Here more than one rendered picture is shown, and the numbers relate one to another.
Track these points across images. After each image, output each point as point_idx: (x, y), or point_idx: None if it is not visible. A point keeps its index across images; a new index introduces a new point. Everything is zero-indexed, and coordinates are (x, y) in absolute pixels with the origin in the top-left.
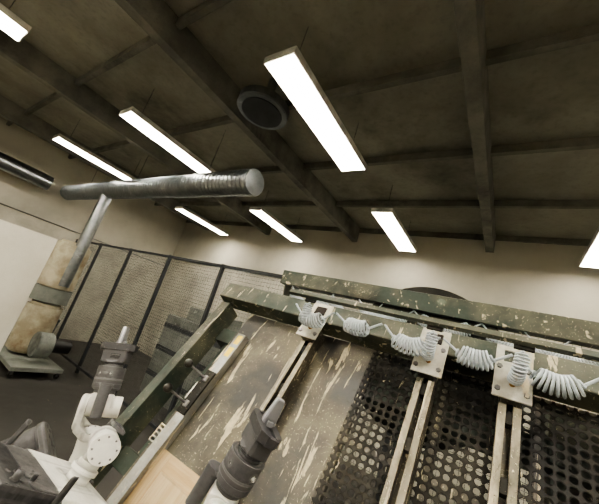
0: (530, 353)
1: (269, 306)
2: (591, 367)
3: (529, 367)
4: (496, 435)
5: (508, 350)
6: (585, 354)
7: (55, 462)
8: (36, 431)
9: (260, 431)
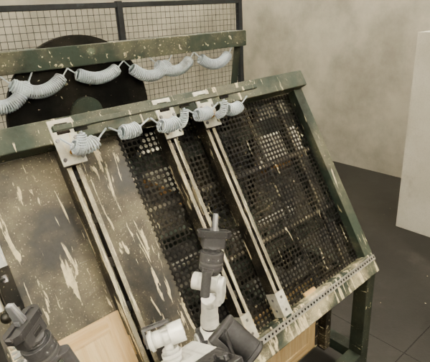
0: (207, 91)
1: None
2: (226, 86)
3: (210, 101)
4: (215, 149)
5: (198, 95)
6: (245, 89)
7: None
8: None
9: (227, 234)
